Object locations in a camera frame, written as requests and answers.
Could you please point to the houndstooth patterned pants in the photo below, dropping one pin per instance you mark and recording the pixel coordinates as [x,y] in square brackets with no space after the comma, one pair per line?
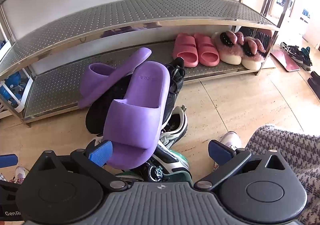
[287,142]

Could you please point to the white plastic shelf rack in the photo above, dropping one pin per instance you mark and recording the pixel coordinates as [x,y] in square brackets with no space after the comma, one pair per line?
[28,87]

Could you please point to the black white sneaker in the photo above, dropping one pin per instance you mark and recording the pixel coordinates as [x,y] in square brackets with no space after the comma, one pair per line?
[291,51]

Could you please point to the dark shoe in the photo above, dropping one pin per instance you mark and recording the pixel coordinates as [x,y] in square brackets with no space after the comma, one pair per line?
[315,87]

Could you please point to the pink foam slipper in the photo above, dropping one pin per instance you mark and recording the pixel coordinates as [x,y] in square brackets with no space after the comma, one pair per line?
[185,52]
[207,52]

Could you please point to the purple foam slipper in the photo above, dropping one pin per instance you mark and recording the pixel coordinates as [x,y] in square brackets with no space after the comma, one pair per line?
[100,74]
[140,119]

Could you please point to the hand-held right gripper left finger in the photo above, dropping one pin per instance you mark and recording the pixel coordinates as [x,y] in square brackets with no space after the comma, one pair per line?
[100,152]

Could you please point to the white sneaker with orange patch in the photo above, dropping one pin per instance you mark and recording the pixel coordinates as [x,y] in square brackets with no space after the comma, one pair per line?
[21,172]
[231,139]

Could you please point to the metal shoe rack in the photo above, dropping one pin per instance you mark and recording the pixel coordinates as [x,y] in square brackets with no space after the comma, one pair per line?
[150,12]

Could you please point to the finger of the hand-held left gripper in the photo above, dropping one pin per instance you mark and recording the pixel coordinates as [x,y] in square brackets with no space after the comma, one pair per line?
[8,161]

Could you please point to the pink bathroom scale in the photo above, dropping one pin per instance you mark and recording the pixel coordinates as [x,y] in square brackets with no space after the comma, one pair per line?
[286,61]

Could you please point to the black teal-lined dial sneaker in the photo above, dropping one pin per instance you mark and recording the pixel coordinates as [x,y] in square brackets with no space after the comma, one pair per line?
[173,136]
[170,162]

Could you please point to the dark teal sneaker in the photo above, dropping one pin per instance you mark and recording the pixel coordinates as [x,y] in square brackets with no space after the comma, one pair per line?
[306,58]

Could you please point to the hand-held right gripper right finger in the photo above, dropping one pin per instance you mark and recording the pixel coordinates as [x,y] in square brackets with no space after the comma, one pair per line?
[220,151]

